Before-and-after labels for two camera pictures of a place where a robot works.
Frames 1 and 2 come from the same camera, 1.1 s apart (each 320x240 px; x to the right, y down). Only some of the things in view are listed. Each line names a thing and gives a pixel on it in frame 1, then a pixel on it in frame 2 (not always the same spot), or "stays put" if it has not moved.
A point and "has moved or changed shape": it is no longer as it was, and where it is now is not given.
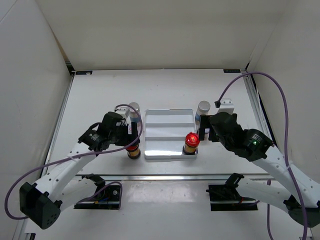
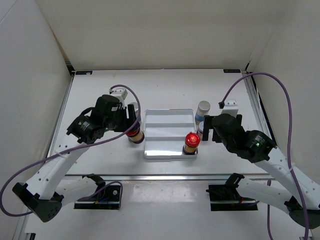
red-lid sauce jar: [192, 140] stays put
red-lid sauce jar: [133, 152] has moved or changed shape
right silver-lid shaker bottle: [203, 108] stays put
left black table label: [84, 72] stays put
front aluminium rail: [180, 177] stays put
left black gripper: [128, 138] to [126, 121]
